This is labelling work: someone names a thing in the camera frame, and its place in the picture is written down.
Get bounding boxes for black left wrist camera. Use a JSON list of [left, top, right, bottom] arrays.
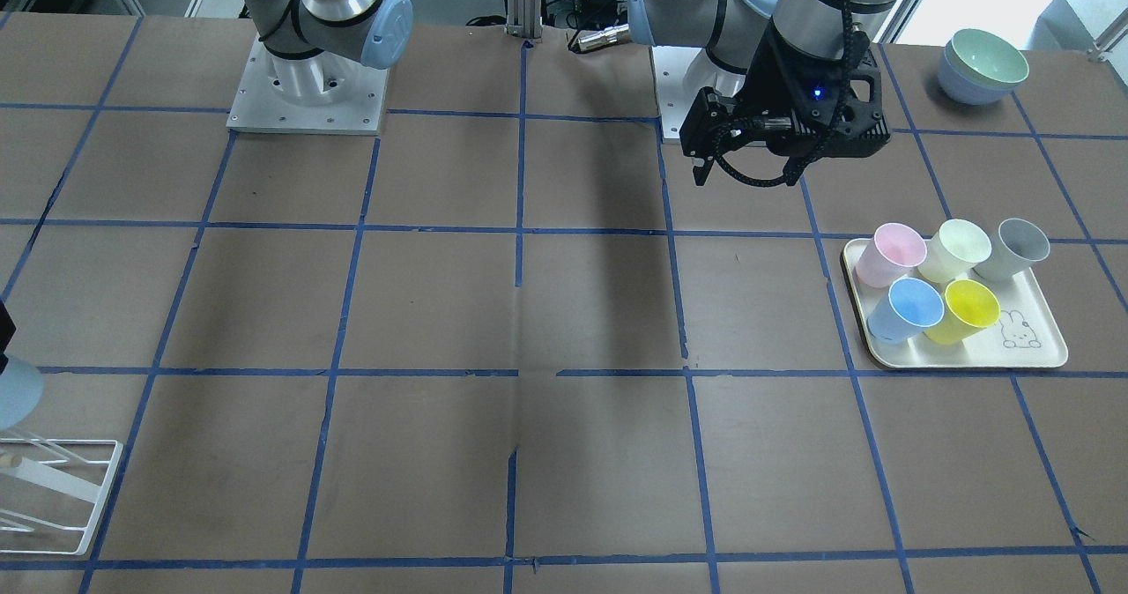
[[679, 85, 744, 187]]

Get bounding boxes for white wire cup rack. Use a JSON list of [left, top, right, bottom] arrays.
[[3, 427, 123, 559]]

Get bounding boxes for cream ikea cup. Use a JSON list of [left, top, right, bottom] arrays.
[[916, 218, 992, 284]]

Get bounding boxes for yellow ikea cup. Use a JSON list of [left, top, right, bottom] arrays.
[[925, 280, 1002, 345]]

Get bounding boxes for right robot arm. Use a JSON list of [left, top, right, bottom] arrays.
[[3, 0, 412, 375]]

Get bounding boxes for stacked green blue bowls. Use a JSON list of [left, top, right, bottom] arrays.
[[936, 28, 1030, 107]]

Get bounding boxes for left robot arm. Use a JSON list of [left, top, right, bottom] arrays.
[[627, 0, 897, 165]]

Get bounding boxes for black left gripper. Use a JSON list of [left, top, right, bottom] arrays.
[[740, 24, 891, 158]]

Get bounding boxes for blue ikea cup on tray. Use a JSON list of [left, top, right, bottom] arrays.
[[865, 277, 946, 345]]

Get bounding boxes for grey ikea cup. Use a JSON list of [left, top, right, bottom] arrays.
[[972, 218, 1051, 282]]

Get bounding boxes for light blue ikea cup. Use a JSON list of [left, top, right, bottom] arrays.
[[1, 356, 45, 429]]

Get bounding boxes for white bunny tray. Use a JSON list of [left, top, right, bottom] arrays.
[[841, 234, 1069, 371]]

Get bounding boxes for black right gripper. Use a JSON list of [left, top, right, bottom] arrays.
[[0, 301, 17, 374]]

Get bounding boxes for pink ikea cup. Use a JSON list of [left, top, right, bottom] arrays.
[[855, 223, 927, 289]]

